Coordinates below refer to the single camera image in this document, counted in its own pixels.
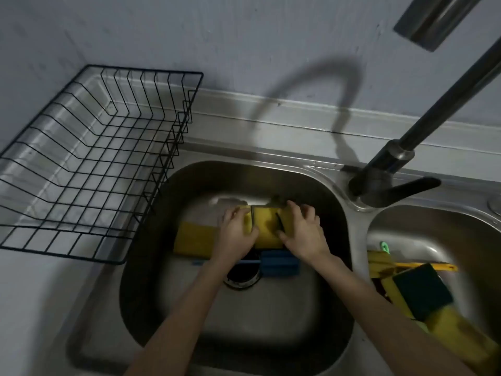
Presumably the person's left hand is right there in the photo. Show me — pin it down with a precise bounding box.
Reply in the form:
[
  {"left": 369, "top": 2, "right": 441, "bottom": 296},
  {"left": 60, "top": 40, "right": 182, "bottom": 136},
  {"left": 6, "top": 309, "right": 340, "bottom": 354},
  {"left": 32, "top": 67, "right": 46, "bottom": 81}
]
[{"left": 211, "top": 207, "right": 260, "bottom": 267}]

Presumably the person's right hand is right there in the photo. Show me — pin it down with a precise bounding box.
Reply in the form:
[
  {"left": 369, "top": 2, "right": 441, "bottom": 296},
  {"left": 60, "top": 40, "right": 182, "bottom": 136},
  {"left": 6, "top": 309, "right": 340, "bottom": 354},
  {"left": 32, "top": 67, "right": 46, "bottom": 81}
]
[{"left": 277, "top": 200, "right": 332, "bottom": 267}]

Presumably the yellow sponge with black stripes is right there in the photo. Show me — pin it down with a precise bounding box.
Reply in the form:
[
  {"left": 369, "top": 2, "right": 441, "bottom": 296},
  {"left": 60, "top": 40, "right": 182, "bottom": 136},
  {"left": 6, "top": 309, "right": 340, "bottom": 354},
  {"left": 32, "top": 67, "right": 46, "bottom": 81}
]
[{"left": 235, "top": 205, "right": 299, "bottom": 250}]

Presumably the person's left forearm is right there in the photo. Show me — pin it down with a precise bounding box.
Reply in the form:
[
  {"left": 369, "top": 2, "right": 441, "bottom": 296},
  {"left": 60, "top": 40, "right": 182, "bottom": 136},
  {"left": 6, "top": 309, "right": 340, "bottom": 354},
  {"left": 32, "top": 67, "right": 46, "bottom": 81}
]
[{"left": 124, "top": 257, "right": 240, "bottom": 376}]

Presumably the person's right forearm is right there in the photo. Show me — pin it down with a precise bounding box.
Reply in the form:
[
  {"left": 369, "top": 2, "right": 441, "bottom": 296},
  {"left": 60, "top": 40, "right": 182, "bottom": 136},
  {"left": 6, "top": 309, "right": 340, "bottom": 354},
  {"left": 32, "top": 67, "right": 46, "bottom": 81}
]
[{"left": 312, "top": 252, "right": 476, "bottom": 376}]

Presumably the blue brush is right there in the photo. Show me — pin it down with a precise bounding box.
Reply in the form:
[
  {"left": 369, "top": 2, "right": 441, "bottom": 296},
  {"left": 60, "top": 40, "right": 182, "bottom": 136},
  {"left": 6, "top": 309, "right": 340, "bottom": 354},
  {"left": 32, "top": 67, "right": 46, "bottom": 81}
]
[{"left": 192, "top": 249, "right": 301, "bottom": 278}]

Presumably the steel sink drain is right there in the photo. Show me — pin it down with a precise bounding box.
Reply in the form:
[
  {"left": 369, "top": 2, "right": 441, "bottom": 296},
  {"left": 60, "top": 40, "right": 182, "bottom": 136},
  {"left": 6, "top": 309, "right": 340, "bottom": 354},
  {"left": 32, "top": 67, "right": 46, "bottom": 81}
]
[{"left": 223, "top": 250, "right": 262, "bottom": 290}]

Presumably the yellow cloth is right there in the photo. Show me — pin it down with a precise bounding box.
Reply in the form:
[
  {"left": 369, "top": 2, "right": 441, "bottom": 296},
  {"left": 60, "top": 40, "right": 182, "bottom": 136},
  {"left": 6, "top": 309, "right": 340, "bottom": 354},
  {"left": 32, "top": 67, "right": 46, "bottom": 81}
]
[{"left": 173, "top": 222, "right": 220, "bottom": 259}]

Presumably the stainless steel double sink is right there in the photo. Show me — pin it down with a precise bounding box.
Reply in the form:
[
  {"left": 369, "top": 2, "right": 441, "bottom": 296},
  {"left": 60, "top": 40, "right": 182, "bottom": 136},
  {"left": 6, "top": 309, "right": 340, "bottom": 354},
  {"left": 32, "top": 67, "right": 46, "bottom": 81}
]
[{"left": 66, "top": 146, "right": 501, "bottom": 376}]

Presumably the yellow plastic scraper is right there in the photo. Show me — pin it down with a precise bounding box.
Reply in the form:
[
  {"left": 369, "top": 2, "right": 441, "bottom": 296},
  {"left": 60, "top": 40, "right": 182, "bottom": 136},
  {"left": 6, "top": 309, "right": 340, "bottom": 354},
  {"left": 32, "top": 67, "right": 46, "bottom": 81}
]
[{"left": 367, "top": 250, "right": 458, "bottom": 279}]

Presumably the dark metal faucet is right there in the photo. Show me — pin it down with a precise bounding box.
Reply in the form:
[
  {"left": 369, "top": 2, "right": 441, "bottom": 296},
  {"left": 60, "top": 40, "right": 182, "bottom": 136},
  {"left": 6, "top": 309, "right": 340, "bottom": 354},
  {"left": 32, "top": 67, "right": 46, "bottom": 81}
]
[{"left": 348, "top": 35, "right": 501, "bottom": 210}]

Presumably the green scouring sponge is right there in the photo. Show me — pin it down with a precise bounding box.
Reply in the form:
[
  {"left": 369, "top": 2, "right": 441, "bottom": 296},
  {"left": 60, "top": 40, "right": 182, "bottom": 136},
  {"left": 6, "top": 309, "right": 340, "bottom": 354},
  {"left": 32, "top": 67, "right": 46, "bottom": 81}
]
[{"left": 392, "top": 263, "right": 455, "bottom": 322}]

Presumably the large yellow sponge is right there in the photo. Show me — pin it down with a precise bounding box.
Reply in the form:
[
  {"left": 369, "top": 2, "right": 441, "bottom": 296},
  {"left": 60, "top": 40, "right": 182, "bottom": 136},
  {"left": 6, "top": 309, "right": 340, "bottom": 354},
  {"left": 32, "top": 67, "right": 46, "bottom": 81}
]
[{"left": 423, "top": 304, "right": 501, "bottom": 375}]

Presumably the black wire dish rack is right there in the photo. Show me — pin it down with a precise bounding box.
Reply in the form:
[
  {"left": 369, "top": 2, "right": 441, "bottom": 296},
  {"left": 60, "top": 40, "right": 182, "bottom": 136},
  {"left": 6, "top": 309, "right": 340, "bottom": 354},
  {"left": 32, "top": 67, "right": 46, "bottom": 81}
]
[{"left": 0, "top": 65, "right": 204, "bottom": 266}]

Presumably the metal wall rail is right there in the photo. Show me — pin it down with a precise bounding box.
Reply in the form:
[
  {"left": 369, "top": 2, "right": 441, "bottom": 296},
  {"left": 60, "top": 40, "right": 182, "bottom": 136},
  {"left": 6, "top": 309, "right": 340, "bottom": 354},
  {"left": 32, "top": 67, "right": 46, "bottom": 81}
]
[{"left": 393, "top": 0, "right": 486, "bottom": 53}]

